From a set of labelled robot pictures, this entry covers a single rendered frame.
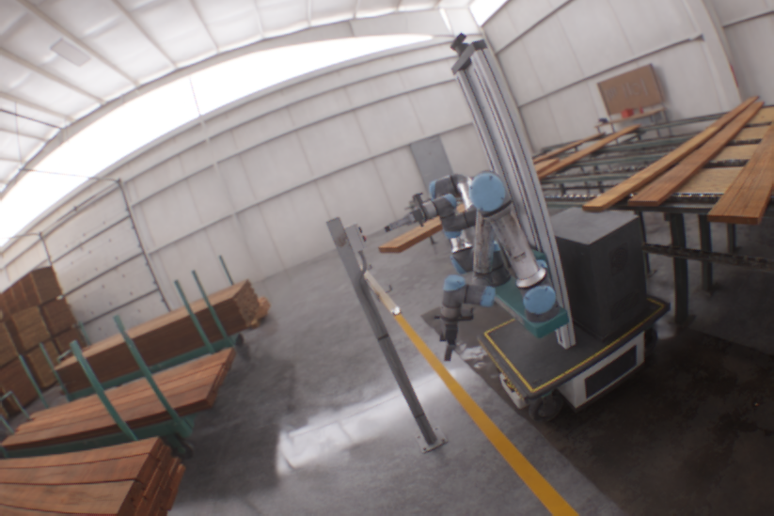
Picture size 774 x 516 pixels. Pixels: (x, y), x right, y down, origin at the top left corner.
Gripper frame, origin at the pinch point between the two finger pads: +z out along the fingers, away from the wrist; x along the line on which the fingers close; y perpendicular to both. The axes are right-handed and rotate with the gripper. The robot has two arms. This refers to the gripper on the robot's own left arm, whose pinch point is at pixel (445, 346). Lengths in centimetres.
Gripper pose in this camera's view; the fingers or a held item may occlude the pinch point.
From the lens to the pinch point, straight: 138.6
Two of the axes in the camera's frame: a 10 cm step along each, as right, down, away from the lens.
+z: -0.4, 9.6, 2.8
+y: -10.0, -0.4, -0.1
